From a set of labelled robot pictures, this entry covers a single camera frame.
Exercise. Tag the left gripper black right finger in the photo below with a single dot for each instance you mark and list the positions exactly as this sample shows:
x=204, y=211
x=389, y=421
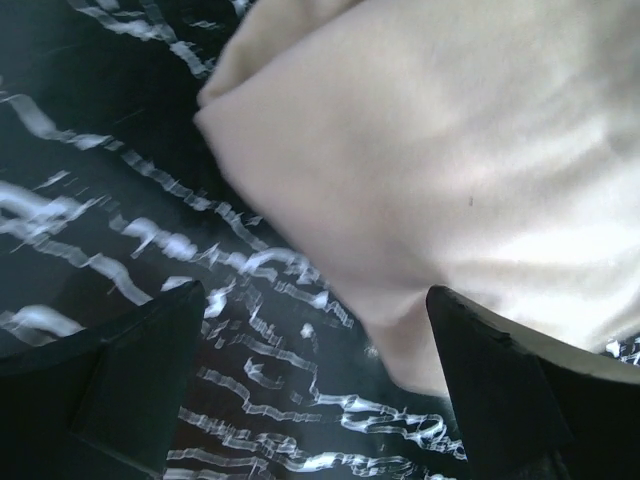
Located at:
x=529, y=406

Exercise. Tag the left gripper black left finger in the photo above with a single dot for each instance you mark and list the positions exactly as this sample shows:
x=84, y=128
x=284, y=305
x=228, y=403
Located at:
x=102, y=403

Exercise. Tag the beige t shirt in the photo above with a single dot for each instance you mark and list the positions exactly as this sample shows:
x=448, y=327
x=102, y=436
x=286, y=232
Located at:
x=488, y=146

